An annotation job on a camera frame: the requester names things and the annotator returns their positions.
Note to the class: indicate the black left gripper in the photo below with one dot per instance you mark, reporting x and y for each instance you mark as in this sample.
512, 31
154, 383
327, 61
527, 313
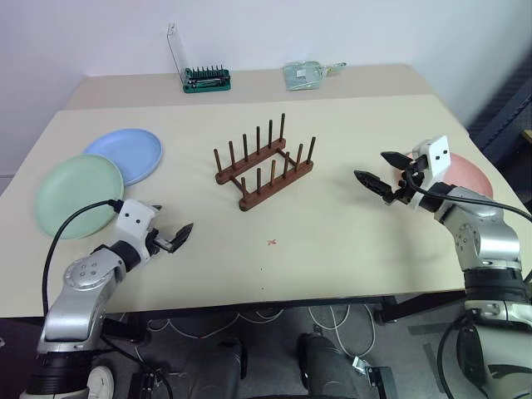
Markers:
157, 242

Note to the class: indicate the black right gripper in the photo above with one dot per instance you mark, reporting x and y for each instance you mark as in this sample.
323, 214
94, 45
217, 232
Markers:
409, 189

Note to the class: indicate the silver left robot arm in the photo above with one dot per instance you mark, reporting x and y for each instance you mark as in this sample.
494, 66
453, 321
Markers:
83, 291

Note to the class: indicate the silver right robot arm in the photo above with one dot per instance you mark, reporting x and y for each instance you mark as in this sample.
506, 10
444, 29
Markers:
486, 232

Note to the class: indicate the wooden dish rack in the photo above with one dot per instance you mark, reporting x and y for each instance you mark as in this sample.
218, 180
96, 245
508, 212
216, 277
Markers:
276, 187

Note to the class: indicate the blue plate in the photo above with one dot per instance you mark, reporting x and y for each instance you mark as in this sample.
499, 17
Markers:
129, 154

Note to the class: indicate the red plate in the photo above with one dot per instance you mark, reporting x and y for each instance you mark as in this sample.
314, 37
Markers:
469, 174

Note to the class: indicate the green plate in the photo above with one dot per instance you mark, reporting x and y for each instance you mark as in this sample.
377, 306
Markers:
75, 195

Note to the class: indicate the clear bag with green item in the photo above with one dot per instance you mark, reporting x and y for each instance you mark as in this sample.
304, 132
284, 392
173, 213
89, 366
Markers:
303, 77

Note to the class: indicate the black office chair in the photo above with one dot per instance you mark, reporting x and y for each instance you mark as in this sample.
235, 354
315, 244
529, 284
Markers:
507, 116

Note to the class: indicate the green screwdriver bit set case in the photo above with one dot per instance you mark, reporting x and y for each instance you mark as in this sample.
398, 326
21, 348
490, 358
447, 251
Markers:
208, 83

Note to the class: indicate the yellow object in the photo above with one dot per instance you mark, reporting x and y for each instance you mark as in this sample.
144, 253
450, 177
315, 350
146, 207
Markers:
528, 136

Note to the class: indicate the white round wheel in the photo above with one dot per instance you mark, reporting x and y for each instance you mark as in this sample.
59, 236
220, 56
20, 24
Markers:
102, 380

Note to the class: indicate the dark rounded shape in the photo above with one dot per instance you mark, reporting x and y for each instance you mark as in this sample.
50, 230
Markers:
328, 367

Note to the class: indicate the black box on floor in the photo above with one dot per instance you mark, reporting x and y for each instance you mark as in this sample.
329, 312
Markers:
380, 382

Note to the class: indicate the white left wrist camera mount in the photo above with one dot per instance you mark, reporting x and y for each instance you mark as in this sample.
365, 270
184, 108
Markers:
133, 220

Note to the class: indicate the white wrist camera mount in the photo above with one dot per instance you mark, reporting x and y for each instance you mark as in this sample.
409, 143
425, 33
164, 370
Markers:
133, 220
436, 160

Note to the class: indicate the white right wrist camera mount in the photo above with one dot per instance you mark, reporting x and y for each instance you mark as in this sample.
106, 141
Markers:
436, 160

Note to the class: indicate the black table frame bar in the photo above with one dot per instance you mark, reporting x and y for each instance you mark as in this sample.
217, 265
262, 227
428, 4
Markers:
415, 307

